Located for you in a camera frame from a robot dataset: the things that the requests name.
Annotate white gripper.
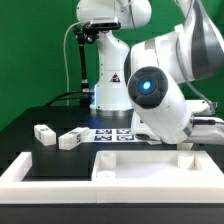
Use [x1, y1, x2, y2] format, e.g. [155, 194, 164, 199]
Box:
[130, 99, 224, 146]

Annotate white desk tabletop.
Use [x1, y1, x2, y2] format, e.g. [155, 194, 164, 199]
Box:
[91, 150, 224, 186]

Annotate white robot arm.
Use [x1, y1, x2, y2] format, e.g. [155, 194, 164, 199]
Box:
[76, 0, 224, 145]

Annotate marker tag sheet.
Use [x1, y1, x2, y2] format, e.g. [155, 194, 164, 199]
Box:
[82, 128, 148, 143]

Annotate white U-shaped fence frame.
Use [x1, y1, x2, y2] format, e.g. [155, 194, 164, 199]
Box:
[0, 152, 224, 204]

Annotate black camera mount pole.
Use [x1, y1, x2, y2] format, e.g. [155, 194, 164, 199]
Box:
[73, 28, 93, 107]

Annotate black cables on table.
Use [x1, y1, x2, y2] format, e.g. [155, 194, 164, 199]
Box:
[44, 90, 84, 107]

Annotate black camera on mount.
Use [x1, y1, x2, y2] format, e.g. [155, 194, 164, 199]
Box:
[83, 21, 121, 34]

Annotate white camera cable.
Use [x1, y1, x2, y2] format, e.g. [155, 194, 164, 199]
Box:
[63, 20, 91, 93]

